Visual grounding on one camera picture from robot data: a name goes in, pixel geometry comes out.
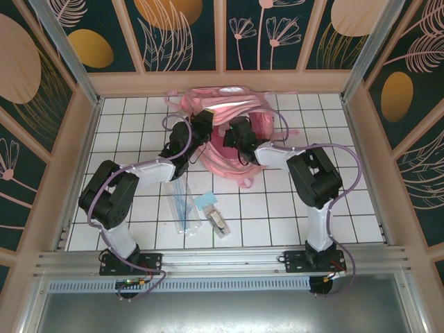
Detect pink student backpack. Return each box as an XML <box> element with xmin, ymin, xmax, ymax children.
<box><xmin>162</xmin><ymin>85</ymin><xmax>301</xmax><ymax>190</ymax></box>

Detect clear bag of blue rulers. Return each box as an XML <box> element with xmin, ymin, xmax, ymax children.
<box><xmin>164</xmin><ymin>175</ymin><xmax>203</xmax><ymax>239</ymax></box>

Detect small clear bag of trinkets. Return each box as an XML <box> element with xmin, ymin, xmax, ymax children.
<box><xmin>203</xmin><ymin>204</ymin><xmax>232</xmax><ymax>240</ymax></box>

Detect light blue card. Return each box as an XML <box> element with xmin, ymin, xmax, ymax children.
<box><xmin>194</xmin><ymin>189</ymin><xmax>220</xmax><ymax>209</ymax></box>

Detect grey sheet metal panel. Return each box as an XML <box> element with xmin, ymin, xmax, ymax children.
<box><xmin>20</xmin><ymin>291</ymin><xmax>427</xmax><ymax>333</ymax></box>

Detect aluminium side rail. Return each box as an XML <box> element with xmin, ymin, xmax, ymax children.
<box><xmin>342</xmin><ymin>96</ymin><xmax>395</xmax><ymax>248</ymax></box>
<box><xmin>53</xmin><ymin>99</ymin><xmax>103</xmax><ymax>251</ymax></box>

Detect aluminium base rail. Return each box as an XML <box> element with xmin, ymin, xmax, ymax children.
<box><xmin>34</xmin><ymin>246</ymin><xmax>412</xmax><ymax>275</ymax></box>

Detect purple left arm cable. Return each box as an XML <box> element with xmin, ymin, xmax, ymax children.
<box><xmin>86</xmin><ymin>114</ymin><xmax>194</xmax><ymax>302</ymax></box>

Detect grey slotted cable duct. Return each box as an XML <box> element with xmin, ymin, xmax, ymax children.
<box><xmin>48</xmin><ymin>277</ymin><xmax>313</xmax><ymax>293</ymax></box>

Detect aluminium corner post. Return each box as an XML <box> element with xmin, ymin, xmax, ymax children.
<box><xmin>29</xmin><ymin>0</ymin><xmax>103</xmax><ymax>107</ymax></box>
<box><xmin>341</xmin><ymin>0</ymin><xmax>400</xmax><ymax>101</ymax></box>

